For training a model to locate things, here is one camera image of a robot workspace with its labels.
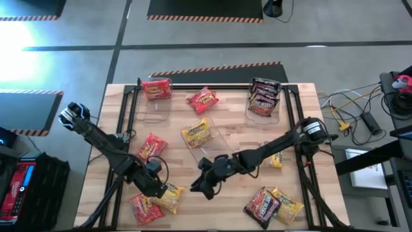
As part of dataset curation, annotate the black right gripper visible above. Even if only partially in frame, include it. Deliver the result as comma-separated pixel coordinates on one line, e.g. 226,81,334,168
189,153,235,201

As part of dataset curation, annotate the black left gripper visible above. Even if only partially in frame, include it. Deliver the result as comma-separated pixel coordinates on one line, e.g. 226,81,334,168
127,163,169,198

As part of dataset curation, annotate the yellow Maruchan noodle pack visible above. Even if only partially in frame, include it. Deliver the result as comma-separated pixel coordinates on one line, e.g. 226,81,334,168
268,151,284,169
180,117,214,149
272,186,305,225
151,182,186,215

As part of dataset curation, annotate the clear plastic bin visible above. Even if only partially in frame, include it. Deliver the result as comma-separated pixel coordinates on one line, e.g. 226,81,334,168
246,77,283,125
179,115,235,164
137,76,173,123

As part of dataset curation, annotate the red Maruchan noodle pack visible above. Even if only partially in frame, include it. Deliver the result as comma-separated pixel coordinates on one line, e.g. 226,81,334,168
186,86,220,115
135,133,168,162
128,193,165,226
140,78,173,101

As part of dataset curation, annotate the red black computer tower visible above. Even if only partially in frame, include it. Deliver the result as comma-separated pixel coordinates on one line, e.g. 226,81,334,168
0,151,71,226

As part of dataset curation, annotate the blue-lit black device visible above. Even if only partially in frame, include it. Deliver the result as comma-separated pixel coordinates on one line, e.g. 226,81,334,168
0,126,17,150

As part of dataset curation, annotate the white board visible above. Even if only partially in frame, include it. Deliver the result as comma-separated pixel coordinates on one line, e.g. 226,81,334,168
346,148,389,190

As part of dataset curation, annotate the black power brick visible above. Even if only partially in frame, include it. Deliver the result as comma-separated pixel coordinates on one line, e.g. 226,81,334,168
360,111,383,136

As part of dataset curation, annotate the black stand base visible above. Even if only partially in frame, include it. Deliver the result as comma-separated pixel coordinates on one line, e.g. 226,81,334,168
263,0,284,18

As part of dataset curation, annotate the pink object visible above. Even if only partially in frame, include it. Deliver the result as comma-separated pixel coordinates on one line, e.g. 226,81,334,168
391,74,412,94

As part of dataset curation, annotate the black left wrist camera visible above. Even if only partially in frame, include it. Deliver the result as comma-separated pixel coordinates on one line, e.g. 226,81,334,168
146,159,162,177

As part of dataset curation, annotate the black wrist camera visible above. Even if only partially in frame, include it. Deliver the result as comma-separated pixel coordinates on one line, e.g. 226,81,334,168
198,156,214,171
146,159,162,177

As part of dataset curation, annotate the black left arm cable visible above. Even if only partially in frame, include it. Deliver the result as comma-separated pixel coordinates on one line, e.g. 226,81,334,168
146,155,171,186

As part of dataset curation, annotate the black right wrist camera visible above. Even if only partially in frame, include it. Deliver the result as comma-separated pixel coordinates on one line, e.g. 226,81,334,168
198,156,214,171

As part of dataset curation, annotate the yellow cable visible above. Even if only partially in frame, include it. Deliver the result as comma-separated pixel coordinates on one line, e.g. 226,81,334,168
328,93,382,132

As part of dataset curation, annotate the white cable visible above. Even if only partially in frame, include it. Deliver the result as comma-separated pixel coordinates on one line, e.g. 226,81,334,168
320,88,364,109

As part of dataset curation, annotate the black cable coil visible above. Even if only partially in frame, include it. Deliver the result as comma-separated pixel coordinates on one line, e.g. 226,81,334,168
381,92,412,117

